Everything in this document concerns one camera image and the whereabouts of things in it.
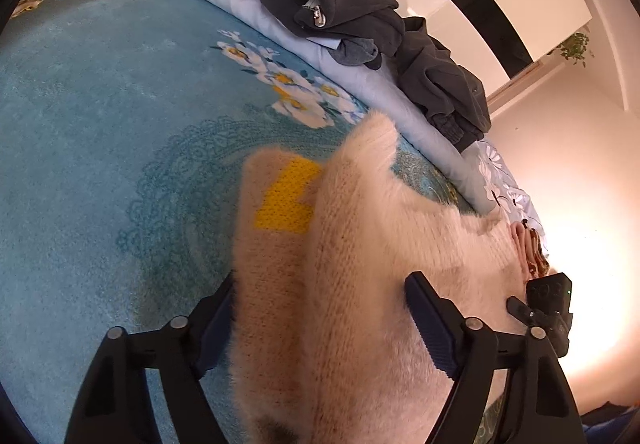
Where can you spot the beige fuzzy knit sweater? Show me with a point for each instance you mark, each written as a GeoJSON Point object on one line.
{"type": "Point", "coordinates": [324, 349]}

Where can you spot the dark grey clothes pile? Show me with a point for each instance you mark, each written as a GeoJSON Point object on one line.
{"type": "Point", "coordinates": [451, 98]}

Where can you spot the pink floral quilt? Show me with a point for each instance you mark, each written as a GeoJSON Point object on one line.
{"type": "Point", "coordinates": [527, 243]}

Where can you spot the blue floral bed blanket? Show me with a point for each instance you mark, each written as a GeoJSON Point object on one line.
{"type": "Point", "coordinates": [124, 129]}

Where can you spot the green hanging plant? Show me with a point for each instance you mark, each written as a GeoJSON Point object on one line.
{"type": "Point", "coordinates": [575, 49]}

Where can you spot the light blue daisy duvet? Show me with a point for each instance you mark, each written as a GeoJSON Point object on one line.
{"type": "Point", "coordinates": [479, 173]}

